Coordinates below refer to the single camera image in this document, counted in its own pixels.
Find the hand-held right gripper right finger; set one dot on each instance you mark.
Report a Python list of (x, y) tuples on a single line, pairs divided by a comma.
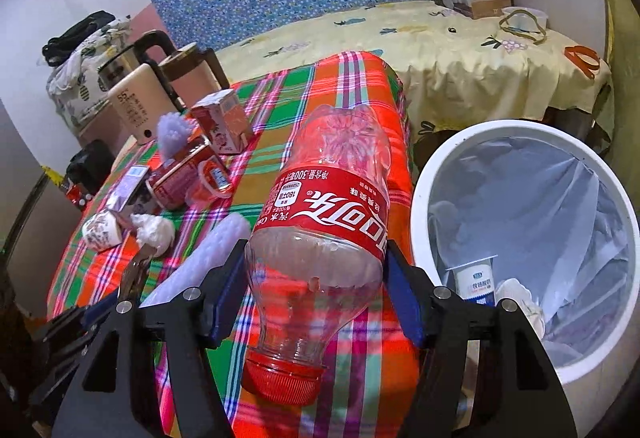
[(405, 303)]

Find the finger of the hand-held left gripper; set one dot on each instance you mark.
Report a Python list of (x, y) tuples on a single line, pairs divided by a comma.
[(102, 312), (134, 270)]

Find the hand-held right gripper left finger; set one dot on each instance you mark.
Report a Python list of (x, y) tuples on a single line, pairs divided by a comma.
[(227, 298)]

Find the white tissue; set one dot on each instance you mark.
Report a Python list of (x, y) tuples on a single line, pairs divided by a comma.
[(155, 230)]

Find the patterned paper cup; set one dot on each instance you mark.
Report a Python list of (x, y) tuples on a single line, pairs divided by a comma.
[(100, 230)]

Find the small carton pack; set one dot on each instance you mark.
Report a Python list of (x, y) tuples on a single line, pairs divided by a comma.
[(127, 188)]

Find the red drink can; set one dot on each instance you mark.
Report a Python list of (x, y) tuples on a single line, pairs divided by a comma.
[(175, 178)]

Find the red jelly cup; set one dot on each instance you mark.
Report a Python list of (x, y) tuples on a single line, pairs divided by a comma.
[(210, 180)]

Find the clear red-label cola bottle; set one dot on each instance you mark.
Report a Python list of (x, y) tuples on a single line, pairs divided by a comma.
[(325, 213)]

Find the white round trash bin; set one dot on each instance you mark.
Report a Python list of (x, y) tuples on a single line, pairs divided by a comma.
[(585, 363)]

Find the lavender ribbed roll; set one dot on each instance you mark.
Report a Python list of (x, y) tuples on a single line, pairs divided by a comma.
[(210, 243)]

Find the white yogurt cup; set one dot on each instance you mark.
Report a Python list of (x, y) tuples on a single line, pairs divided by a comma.
[(475, 280)]

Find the crumpled printed paper napkin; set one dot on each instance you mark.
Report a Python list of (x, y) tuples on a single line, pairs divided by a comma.
[(520, 298)]

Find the black case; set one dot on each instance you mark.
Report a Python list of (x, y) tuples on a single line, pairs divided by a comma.
[(90, 163)]

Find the pink chair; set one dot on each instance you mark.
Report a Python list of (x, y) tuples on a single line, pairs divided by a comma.
[(100, 128)]

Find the red drink carton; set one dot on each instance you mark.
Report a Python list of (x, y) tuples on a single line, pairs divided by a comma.
[(222, 123)]

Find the translucent white bin liner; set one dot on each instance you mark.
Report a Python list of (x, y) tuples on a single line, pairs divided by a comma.
[(550, 198)]

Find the pineapple print cushion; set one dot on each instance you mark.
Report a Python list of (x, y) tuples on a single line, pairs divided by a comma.
[(75, 93)]

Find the plaid tablecloth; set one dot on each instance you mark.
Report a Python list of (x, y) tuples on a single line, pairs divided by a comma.
[(280, 118)]

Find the pink mug with brown lid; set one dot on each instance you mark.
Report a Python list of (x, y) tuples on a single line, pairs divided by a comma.
[(187, 78)]

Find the black bag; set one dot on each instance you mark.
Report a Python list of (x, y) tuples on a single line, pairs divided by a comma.
[(80, 31)]

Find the bed with yellow sheet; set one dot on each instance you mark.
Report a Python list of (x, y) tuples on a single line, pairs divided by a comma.
[(400, 48)]

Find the olive band loop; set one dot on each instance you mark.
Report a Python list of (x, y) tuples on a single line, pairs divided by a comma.
[(520, 34)]

